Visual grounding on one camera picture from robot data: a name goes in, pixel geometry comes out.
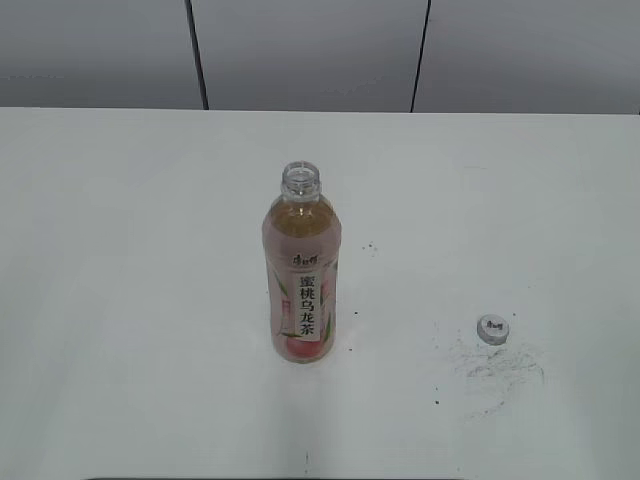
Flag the white bottle cap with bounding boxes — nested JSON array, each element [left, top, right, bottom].
[[476, 314, 510, 346]]

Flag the peach oolong tea bottle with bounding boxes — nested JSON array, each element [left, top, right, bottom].
[[262, 161, 342, 364]]

